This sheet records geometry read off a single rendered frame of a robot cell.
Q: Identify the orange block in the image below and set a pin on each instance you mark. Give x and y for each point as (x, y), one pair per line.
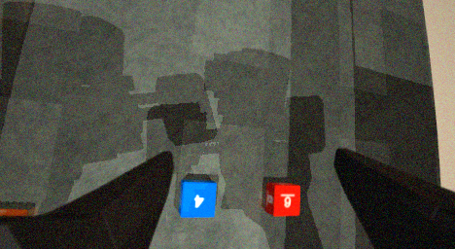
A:
(13, 212)

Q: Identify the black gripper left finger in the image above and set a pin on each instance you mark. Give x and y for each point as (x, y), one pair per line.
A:
(121, 214)

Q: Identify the red block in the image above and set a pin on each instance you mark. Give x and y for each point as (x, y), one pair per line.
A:
(282, 199)

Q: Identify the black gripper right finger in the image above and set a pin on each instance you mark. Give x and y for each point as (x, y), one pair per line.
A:
(396, 209)

